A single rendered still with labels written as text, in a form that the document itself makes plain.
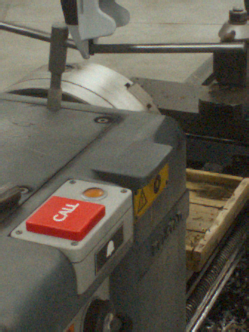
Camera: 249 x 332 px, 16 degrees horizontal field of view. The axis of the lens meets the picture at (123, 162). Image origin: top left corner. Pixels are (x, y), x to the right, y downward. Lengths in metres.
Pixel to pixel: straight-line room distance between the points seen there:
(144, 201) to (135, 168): 0.07
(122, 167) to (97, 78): 0.36
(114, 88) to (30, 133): 0.27
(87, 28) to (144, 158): 0.18
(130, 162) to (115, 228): 0.12
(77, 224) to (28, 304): 0.11
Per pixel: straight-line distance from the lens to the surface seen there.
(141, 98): 1.38
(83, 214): 0.89
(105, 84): 1.35
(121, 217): 0.94
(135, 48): 1.09
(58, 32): 1.13
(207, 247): 1.57
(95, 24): 1.08
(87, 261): 0.88
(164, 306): 1.21
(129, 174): 1.00
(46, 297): 0.83
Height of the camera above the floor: 1.69
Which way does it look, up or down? 25 degrees down
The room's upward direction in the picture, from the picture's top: 1 degrees counter-clockwise
